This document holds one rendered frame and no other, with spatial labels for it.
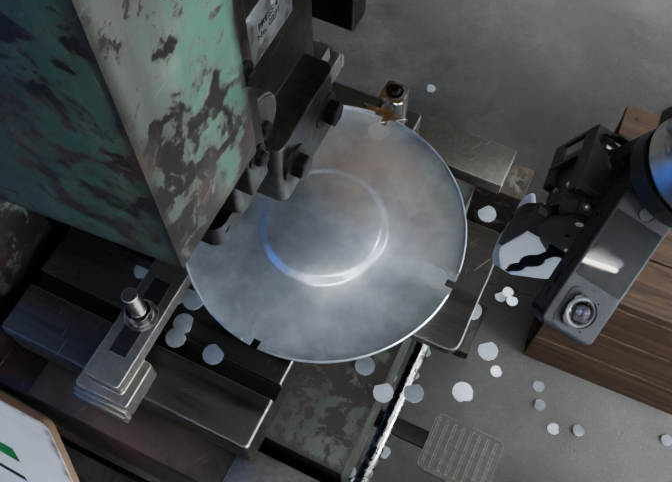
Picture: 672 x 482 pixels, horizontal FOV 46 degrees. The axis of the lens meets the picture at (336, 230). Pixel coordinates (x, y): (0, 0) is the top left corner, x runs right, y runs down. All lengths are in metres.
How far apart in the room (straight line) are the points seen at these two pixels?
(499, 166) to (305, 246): 0.34
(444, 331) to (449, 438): 0.63
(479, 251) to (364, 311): 0.13
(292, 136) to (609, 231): 0.25
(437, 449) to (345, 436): 0.51
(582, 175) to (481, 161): 0.44
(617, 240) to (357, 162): 0.35
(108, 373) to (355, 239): 0.27
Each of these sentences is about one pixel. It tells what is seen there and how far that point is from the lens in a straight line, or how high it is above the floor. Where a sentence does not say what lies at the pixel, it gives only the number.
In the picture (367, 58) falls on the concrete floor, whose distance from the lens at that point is 1.95.
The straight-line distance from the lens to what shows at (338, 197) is 0.82.
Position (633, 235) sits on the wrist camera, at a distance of 0.58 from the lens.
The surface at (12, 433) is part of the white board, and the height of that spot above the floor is 0.48.
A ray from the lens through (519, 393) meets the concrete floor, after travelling 1.60.
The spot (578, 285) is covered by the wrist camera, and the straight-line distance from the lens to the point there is 0.58.
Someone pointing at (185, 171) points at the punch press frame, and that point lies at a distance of 0.44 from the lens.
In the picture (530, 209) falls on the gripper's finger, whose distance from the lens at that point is 0.62.
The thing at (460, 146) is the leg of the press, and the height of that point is 0.64.
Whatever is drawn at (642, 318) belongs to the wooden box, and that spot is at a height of 0.33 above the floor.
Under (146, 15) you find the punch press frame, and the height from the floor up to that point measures 1.25.
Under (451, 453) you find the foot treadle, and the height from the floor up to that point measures 0.16.
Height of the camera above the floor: 1.50
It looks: 63 degrees down
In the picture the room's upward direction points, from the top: straight up
